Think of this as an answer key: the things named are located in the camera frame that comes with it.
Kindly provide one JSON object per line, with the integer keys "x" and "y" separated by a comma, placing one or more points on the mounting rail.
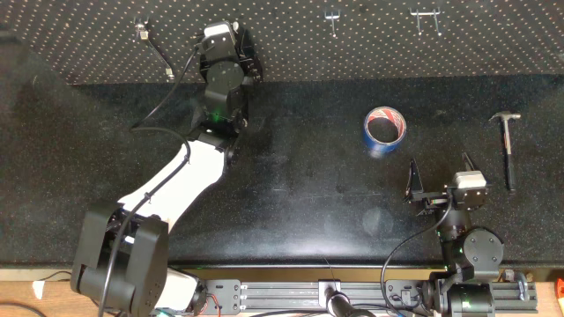
{"x": 282, "y": 292}

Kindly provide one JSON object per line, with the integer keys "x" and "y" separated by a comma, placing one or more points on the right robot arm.
{"x": 482, "y": 251}

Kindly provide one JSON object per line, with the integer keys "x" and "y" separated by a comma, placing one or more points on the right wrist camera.
{"x": 469, "y": 179}

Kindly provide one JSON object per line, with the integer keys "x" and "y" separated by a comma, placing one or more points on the wrench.
{"x": 156, "y": 55}

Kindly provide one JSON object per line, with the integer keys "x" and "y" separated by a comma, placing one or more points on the white paper scrap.
{"x": 39, "y": 289}

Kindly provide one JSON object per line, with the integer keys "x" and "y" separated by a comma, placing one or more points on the orange object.
{"x": 560, "y": 290}

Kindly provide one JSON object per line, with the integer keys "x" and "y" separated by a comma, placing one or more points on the metal hook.
{"x": 332, "y": 17}
{"x": 141, "y": 21}
{"x": 425, "y": 12}

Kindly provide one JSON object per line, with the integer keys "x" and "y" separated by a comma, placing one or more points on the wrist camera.
{"x": 469, "y": 179}
{"x": 218, "y": 30}

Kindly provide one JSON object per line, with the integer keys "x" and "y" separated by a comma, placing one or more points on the black pegboard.
{"x": 308, "y": 53}

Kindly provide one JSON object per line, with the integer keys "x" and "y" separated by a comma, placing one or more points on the hammer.
{"x": 509, "y": 167}

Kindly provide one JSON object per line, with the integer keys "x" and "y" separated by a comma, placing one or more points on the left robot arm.
{"x": 185, "y": 185}

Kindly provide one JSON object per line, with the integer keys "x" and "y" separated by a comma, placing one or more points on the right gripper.
{"x": 427, "y": 201}

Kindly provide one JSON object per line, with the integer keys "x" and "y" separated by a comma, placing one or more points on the roll of blue tape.
{"x": 374, "y": 143}

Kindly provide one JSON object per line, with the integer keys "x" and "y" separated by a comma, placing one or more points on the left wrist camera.
{"x": 218, "y": 30}

